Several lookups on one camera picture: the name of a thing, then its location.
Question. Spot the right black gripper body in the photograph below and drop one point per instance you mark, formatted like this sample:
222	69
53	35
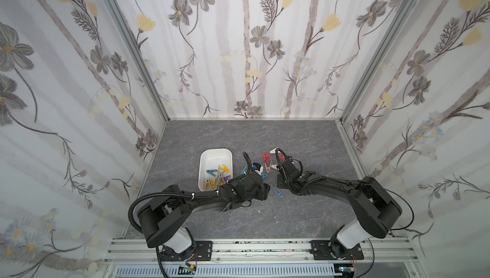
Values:
286	178

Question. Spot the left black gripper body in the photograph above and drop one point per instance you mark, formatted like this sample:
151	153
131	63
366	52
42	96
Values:
258	188

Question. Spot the tan clothespin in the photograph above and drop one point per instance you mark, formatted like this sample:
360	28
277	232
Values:
211	184

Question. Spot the white plastic storage box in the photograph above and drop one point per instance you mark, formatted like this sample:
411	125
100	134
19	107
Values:
212	159

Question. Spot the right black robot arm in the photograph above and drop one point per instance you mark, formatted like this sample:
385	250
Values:
374	206

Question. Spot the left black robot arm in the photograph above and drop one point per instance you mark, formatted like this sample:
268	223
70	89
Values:
160	216

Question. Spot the blue clothespin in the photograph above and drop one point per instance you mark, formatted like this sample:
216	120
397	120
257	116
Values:
278	192

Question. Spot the teal clothespin upper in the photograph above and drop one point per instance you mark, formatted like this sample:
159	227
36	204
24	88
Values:
245	171

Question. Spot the beige brown clothespin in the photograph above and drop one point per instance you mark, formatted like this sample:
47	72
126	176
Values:
268	167

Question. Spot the yellow clothespin middle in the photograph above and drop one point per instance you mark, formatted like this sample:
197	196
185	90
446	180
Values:
223	169

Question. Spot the red clothespin pair left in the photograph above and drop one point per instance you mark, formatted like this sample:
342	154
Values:
266	158

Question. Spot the white clothespin far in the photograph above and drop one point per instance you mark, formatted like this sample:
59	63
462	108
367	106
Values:
273	150

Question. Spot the mint clothespin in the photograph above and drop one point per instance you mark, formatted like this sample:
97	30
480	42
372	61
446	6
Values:
212	172

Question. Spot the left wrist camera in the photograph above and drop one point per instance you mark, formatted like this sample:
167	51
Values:
258	168

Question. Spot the white cable duct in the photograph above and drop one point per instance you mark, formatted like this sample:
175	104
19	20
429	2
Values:
254	270

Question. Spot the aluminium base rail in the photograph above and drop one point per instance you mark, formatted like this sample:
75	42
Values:
389	257

